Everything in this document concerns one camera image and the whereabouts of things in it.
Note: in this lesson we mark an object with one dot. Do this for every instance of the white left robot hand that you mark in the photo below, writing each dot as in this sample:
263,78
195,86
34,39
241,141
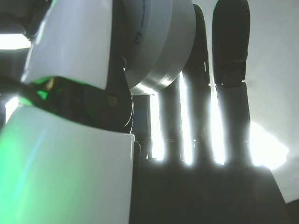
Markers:
198,191

